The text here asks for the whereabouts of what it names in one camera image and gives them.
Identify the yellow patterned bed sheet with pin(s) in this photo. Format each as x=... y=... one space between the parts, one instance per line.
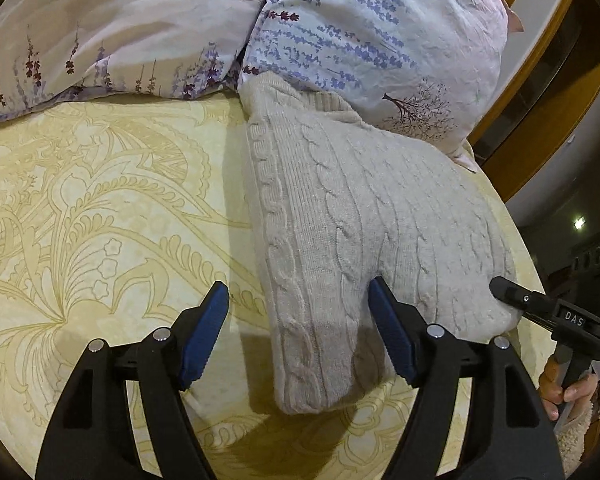
x=105 y=220

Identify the person's right hand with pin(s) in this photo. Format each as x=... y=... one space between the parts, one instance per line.
x=555 y=387

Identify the wooden headboard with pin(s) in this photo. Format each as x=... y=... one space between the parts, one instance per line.
x=545 y=125

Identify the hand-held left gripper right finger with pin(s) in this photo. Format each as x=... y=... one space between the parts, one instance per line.
x=393 y=331

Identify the person's right forearm fluffy sleeve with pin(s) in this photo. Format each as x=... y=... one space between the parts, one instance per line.
x=575 y=427

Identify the white pillow with purple flowers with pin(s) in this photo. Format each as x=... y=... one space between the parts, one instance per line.
x=380 y=35

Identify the pink floral pillow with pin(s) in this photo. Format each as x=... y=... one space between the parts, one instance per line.
x=130 y=25

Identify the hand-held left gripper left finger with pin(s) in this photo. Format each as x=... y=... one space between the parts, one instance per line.
x=205 y=336

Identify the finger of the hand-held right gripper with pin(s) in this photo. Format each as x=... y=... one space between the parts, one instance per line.
x=520 y=297

